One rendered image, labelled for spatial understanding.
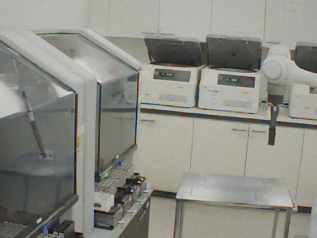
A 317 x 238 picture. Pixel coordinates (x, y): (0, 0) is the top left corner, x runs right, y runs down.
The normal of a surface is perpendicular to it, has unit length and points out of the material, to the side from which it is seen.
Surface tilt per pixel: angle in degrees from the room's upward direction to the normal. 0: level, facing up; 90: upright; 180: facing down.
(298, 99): 90
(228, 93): 90
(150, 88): 90
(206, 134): 90
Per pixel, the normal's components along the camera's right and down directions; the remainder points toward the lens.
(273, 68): -0.50, 0.11
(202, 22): -0.26, 0.16
